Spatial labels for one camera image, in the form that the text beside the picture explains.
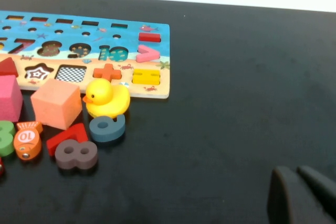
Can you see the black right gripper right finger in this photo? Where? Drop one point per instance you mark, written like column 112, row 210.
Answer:
column 325, row 192

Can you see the green number three piece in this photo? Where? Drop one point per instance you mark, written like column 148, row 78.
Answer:
column 8, row 148

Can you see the red triangle piece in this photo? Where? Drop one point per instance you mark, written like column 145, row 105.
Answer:
column 8, row 70

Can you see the wooden number shape puzzle board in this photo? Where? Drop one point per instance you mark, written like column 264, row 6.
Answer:
column 65, row 37

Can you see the pink greater-than sign piece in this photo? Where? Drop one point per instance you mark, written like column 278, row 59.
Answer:
column 153, row 54

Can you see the red minus sign piece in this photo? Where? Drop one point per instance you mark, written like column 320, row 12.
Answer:
column 149, row 37

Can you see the red number seven piece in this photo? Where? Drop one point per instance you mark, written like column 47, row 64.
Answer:
column 60, row 137

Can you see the magenta foam cube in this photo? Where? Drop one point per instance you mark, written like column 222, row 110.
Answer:
column 9, row 98

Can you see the orange plus sign piece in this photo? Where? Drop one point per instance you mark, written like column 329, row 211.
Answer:
column 107, row 73

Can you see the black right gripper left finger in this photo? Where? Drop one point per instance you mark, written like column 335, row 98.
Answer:
column 288, row 203

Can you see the orange wooden fish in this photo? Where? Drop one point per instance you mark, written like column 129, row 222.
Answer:
column 34, row 142

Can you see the yellow equals sign piece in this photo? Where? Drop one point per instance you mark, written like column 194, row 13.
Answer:
column 145, row 72

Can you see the salmon foam cube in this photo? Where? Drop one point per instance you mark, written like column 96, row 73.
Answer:
column 56, row 103

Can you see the yellow rubber duck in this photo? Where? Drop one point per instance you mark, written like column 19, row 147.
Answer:
column 110, row 100

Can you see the slate blue number nine piece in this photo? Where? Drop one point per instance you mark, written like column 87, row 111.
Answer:
column 118, row 127

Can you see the brown number eight piece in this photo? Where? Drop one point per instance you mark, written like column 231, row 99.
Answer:
column 76, row 161

